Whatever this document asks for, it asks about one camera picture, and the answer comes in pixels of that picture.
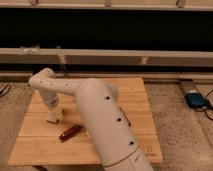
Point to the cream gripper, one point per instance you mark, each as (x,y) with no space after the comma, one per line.
(57,111)

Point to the white sponge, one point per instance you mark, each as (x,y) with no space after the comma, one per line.
(50,118)

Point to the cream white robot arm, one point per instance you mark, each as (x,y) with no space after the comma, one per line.
(109,129)

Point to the red brown sausage toy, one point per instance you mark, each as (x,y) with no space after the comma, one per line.
(70,132)

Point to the wooden table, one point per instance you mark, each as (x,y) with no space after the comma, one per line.
(38,141)

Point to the dark red rectangular bar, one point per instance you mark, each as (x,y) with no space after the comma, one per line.
(129,123)

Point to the blue power box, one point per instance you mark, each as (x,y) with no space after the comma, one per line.
(195,100)

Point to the wooden beam rail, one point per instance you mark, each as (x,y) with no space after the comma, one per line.
(105,57)

